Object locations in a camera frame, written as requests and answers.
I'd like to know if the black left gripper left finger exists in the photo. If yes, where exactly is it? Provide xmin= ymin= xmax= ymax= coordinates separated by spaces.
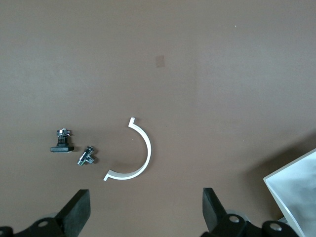
xmin=14 ymin=189 xmax=91 ymax=237

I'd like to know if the small silver metal fitting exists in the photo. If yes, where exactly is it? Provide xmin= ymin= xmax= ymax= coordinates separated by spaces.
xmin=77 ymin=145 xmax=97 ymax=166

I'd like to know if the white plastic drawer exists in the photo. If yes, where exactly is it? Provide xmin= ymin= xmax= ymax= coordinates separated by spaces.
xmin=263 ymin=147 xmax=316 ymax=237

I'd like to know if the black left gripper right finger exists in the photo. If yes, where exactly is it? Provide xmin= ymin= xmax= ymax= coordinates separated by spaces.
xmin=202 ymin=187 xmax=249 ymax=237

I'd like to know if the black flat-head switch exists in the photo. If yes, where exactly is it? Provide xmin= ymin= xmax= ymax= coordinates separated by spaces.
xmin=50 ymin=127 xmax=75 ymax=154

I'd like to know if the white half ring clamp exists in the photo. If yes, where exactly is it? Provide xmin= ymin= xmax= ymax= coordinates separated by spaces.
xmin=103 ymin=116 xmax=152 ymax=182

